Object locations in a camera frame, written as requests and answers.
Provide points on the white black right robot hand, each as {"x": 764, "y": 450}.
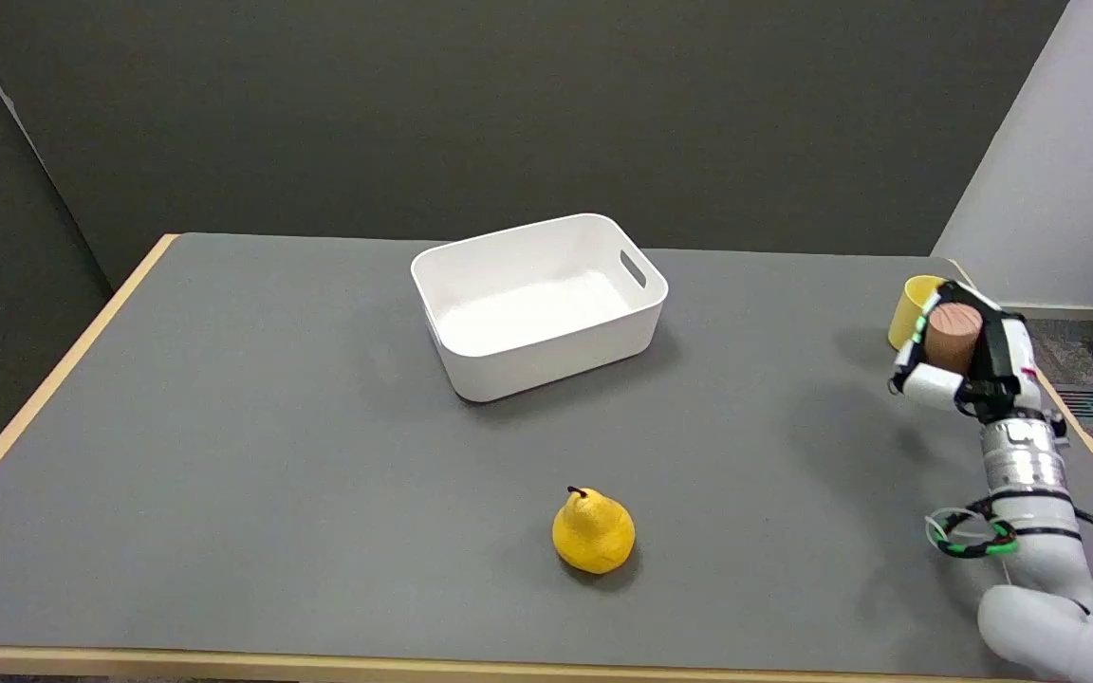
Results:
{"x": 1002, "y": 365}

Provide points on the wooden cylinder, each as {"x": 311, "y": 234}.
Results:
{"x": 953, "y": 335}

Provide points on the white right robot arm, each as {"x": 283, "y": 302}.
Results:
{"x": 1045, "y": 531}

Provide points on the white plastic storage box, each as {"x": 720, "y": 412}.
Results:
{"x": 537, "y": 304}

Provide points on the yellow cup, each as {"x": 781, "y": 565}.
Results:
{"x": 909, "y": 308}

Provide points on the yellow pear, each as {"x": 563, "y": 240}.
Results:
{"x": 593, "y": 533}

